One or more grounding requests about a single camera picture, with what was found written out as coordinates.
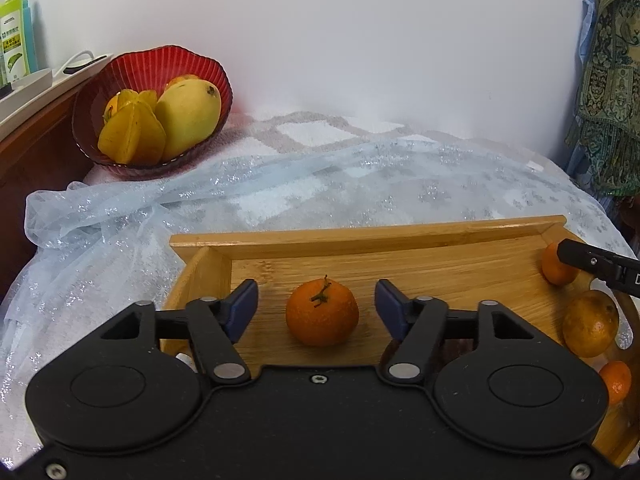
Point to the wooden tray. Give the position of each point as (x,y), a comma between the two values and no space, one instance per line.
(450,270)

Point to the wooden cabinet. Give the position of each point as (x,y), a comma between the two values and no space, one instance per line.
(30,170)

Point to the yellow starfruit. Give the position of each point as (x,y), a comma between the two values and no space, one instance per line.
(130,135)

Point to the small orange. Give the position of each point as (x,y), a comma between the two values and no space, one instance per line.
(180,80)

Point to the small mandarin with stem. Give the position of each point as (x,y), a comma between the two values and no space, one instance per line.
(322,317)

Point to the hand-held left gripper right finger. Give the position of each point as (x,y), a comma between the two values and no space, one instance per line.
(390,310)

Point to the green paisley shawl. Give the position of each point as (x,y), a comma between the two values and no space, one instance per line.
(615,85)

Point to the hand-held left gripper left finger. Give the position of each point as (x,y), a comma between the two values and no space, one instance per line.
(245,306)

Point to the large red date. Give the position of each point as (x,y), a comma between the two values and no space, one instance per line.
(457,347)

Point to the yellow mango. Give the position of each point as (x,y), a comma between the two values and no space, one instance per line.
(187,115)

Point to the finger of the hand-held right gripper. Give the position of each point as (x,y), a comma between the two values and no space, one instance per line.
(590,260)

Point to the sheer snowflake cloth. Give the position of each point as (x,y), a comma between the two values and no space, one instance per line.
(350,185)

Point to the light blue striped shirt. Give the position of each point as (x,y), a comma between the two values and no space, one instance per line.
(589,25)

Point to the dark wooden side table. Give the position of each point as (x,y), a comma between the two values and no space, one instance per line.
(630,215)

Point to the medium mandarin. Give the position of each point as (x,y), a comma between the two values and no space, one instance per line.
(552,270)

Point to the large greenish orange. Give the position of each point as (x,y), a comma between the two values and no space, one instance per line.
(590,325)

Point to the red ribbed bowl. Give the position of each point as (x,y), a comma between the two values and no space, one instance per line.
(125,67)

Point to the blue spray bottle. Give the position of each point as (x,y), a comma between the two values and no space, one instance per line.
(31,35)

